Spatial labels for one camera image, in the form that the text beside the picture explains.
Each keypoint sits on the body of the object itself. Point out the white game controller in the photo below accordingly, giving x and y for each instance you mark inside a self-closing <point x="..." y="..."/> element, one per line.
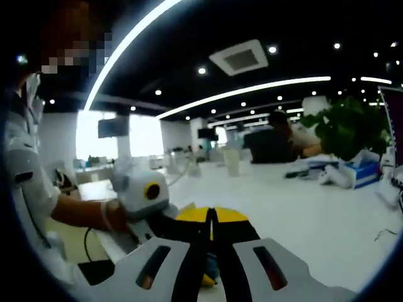
<point x="335" y="176"/>

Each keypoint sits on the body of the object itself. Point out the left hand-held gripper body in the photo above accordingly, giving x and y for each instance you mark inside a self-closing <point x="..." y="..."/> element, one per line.
<point x="138" y="201"/>

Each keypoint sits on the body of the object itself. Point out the black box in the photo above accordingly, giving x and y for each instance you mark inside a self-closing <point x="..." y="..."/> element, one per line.
<point x="97" y="272"/>

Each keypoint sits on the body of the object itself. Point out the stack of blue white books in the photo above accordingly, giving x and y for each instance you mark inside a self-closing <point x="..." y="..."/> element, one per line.
<point x="299" y="173"/>

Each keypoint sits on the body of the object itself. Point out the blue tissue box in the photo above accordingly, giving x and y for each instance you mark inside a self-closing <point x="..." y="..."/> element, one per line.
<point x="365" y="176"/>

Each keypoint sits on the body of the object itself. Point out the person's torso white shirt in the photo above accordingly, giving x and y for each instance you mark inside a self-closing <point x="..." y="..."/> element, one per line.
<point x="41" y="204"/>

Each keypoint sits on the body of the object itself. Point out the person's head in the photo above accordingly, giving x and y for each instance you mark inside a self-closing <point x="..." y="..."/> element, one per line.
<point x="69" y="19"/>

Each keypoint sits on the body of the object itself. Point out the ceiling air conditioner vent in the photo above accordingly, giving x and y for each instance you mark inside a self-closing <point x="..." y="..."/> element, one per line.
<point x="239" y="58"/>

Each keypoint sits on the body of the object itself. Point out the arched ceiling light strip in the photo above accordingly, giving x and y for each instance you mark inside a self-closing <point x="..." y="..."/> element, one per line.
<point x="252" y="87"/>

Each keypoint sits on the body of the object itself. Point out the black hanging monitor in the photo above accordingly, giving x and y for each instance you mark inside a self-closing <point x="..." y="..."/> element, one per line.
<point x="206" y="133"/>
<point x="113" y="128"/>

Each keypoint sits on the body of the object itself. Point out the long curved ceiling light strip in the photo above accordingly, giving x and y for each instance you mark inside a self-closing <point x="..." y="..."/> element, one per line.
<point x="135" y="33"/>

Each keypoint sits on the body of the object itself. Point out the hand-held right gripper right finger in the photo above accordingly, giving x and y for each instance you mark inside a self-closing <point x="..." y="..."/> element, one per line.
<point x="236" y="251"/>

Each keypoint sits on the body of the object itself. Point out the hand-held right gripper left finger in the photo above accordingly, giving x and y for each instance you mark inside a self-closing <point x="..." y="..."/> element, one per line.
<point x="189" y="251"/>

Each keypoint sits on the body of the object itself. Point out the green potted plant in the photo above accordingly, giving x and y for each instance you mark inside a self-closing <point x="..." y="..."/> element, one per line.
<point x="349" y="132"/>

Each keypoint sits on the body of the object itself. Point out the round ceiling spotlights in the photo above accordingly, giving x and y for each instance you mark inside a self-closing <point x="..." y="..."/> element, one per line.
<point x="272" y="49"/>

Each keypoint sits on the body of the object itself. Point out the person's left hand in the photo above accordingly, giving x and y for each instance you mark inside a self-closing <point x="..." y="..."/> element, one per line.
<point x="121" y="217"/>

